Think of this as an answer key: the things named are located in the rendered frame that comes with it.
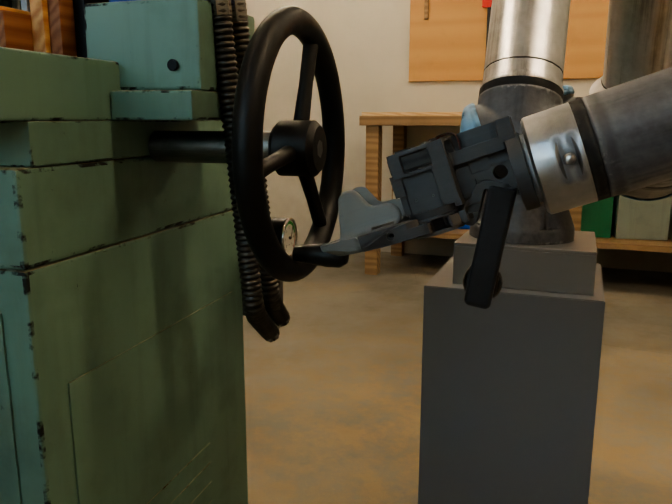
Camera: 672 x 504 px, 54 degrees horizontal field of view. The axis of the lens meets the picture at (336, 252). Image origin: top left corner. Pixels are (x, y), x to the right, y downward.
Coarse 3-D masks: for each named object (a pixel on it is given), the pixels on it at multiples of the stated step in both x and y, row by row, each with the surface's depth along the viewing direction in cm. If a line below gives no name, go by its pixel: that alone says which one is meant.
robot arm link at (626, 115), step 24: (600, 96) 54; (624, 96) 53; (648, 96) 52; (576, 120) 54; (600, 120) 53; (624, 120) 52; (648, 120) 52; (600, 144) 53; (624, 144) 52; (648, 144) 52; (600, 168) 53; (624, 168) 53; (648, 168) 53; (600, 192) 55; (624, 192) 56
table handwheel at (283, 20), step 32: (256, 32) 60; (288, 32) 63; (320, 32) 72; (256, 64) 58; (320, 64) 76; (256, 96) 58; (320, 96) 80; (256, 128) 58; (288, 128) 69; (320, 128) 70; (160, 160) 76; (192, 160) 74; (224, 160) 73; (256, 160) 58; (288, 160) 67; (320, 160) 71; (256, 192) 59; (320, 192) 83; (256, 224) 60; (320, 224) 79; (256, 256) 64; (288, 256) 67
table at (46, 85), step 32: (0, 64) 54; (32, 64) 57; (64, 64) 61; (96, 64) 65; (0, 96) 54; (32, 96) 57; (64, 96) 61; (96, 96) 66; (128, 96) 67; (160, 96) 66; (192, 96) 65
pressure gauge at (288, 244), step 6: (276, 222) 100; (282, 222) 100; (288, 222) 101; (294, 222) 103; (276, 228) 100; (282, 228) 99; (288, 228) 101; (294, 228) 104; (276, 234) 99; (282, 234) 99; (288, 234) 102; (294, 234) 104; (282, 240) 99; (288, 240) 102; (294, 240) 104; (282, 246) 99; (288, 246) 102; (288, 252) 102
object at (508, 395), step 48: (432, 288) 116; (432, 336) 118; (480, 336) 115; (528, 336) 112; (576, 336) 109; (432, 384) 120; (480, 384) 117; (528, 384) 114; (576, 384) 111; (432, 432) 122; (480, 432) 118; (528, 432) 115; (576, 432) 112; (432, 480) 124; (480, 480) 120; (528, 480) 117; (576, 480) 114
